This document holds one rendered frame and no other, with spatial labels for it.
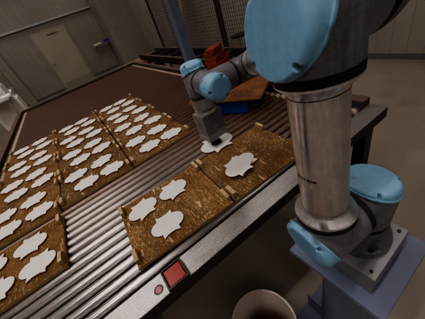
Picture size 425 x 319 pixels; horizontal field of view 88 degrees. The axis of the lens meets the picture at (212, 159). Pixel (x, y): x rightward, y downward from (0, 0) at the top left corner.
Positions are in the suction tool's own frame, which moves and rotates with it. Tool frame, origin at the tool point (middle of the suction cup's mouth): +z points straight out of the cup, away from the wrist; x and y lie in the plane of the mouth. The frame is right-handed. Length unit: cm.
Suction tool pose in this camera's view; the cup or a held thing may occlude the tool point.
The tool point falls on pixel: (217, 144)
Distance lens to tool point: 86.6
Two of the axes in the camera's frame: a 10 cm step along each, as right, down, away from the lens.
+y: -7.5, 5.6, -3.6
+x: 6.0, 3.4, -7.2
